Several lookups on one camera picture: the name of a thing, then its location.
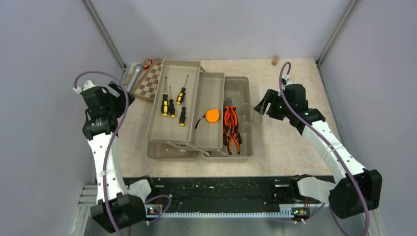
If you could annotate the small orange needle-nose pliers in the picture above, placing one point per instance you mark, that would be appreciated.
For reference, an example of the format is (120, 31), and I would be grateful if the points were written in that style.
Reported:
(234, 138)

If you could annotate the translucent beige tool box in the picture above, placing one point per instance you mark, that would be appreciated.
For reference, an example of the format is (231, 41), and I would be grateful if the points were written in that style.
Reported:
(204, 91)

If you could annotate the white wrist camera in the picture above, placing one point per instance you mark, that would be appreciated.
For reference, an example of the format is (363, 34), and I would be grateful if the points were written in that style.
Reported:
(87, 85)
(287, 80)

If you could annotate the aluminium frame rail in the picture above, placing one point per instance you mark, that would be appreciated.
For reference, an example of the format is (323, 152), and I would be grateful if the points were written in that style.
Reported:
(208, 213)

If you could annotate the large orange combination pliers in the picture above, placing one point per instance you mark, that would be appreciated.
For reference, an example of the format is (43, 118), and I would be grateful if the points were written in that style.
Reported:
(229, 107)

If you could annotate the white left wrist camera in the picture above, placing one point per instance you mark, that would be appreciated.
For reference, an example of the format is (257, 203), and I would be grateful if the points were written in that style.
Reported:
(87, 85)

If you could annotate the orange black end pliers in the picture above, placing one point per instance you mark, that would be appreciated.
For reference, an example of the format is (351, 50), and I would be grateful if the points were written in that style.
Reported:
(225, 137)

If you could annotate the orange diagonal cutting pliers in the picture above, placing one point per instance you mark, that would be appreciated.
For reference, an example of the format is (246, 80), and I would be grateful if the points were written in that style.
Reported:
(226, 119)

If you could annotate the black yellow small screwdriver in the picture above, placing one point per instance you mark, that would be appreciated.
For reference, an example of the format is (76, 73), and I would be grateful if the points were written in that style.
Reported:
(181, 95)

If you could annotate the orange tape measure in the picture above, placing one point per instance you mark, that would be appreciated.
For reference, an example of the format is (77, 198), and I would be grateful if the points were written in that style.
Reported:
(211, 116)

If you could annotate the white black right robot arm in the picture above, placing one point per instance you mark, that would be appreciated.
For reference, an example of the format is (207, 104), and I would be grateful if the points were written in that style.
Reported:
(354, 185)

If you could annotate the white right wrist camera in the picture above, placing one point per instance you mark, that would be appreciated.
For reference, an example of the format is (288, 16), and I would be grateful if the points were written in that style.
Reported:
(287, 80)

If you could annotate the red small snack packet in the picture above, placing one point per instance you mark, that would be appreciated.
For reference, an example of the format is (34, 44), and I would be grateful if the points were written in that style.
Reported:
(146, 64)

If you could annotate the black yellow medium screwdriver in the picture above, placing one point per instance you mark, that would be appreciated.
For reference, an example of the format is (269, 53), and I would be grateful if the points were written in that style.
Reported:
(171, 108)

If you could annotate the small wooden block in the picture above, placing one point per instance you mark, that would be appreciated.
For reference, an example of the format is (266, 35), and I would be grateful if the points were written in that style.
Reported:
(275, 60)

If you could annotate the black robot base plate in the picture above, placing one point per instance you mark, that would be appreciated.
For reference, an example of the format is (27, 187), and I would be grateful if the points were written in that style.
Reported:
(273, 190)

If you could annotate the black yellow long screwdriver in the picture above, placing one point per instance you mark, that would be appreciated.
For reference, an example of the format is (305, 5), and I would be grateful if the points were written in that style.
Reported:
(182, 117)

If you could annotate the wooden chessboard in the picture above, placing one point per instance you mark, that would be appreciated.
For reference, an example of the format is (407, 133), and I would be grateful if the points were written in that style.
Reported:
(146, 85)

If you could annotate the black yellow large screwdriver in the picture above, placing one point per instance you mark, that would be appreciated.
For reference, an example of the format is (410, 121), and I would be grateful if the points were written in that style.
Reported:
(165, 103)

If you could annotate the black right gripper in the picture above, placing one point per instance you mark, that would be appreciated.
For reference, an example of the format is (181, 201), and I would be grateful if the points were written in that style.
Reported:
(270, 96)

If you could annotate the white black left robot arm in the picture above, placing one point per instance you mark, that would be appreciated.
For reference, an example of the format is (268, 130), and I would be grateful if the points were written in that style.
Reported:
(117, 207)

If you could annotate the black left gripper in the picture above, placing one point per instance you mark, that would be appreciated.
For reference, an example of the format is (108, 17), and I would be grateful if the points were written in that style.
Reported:
(122, 99)

